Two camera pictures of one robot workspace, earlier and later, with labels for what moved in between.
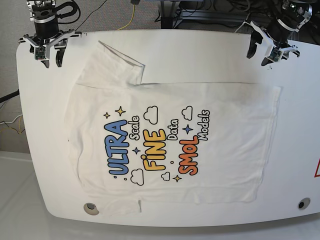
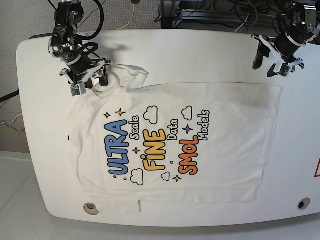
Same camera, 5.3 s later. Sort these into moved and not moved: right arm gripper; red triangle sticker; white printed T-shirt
Moved: right arm gripper
Not moved: white printed T-shirt; red triangle sticker
